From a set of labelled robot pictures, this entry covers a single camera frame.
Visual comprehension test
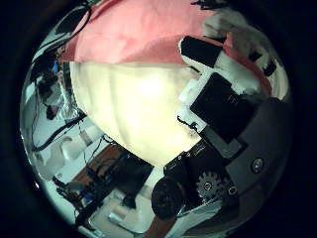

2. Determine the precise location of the brown wooden board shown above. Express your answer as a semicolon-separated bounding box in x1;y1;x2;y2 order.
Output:
73;144;134;186

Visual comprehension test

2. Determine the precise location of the black equipment box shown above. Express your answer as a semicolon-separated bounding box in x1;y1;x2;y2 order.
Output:
108;155;156;210

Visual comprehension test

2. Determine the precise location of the black cable bundle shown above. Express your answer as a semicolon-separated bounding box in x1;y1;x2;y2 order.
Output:
31;112;88;153

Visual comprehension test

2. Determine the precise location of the pink cloth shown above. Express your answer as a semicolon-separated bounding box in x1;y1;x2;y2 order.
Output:
58;0;275;97

